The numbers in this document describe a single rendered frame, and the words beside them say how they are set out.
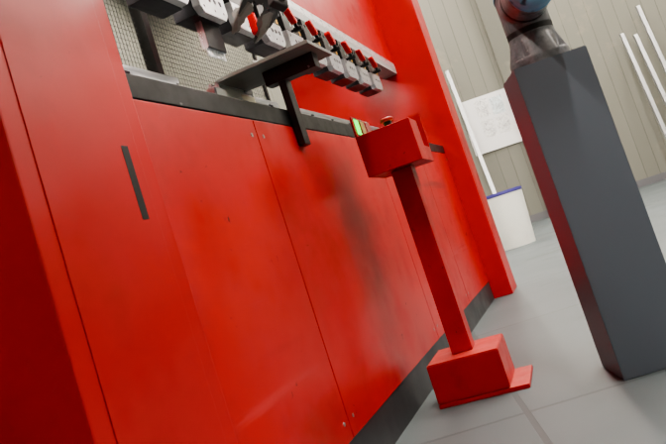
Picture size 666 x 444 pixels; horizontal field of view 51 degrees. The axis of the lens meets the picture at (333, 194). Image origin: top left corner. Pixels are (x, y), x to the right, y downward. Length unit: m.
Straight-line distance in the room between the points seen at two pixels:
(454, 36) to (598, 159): 10.70
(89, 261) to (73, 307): 0.06
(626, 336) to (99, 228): 1.29
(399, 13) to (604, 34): 8.98
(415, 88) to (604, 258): 2.36
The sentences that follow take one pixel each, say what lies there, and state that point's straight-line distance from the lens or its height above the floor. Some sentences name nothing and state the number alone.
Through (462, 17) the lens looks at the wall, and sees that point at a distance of 12.50.
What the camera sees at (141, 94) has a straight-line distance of 1.22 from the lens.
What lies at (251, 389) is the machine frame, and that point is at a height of 0.31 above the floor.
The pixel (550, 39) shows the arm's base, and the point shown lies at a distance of 1.82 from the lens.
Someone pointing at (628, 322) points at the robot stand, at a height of 0.12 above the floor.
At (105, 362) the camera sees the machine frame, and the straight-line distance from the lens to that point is 0.79.
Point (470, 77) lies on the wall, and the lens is 12.24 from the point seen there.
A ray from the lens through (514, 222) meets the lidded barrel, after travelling 7.24.
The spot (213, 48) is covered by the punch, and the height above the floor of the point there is 1.10.
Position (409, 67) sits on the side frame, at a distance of 3.96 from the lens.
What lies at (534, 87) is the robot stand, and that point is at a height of 0.72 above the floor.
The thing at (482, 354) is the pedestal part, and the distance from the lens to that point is 1.94.
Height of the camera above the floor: 0.48
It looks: 5 degrees up
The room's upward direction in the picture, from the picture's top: 18 degrees counter-clockwise
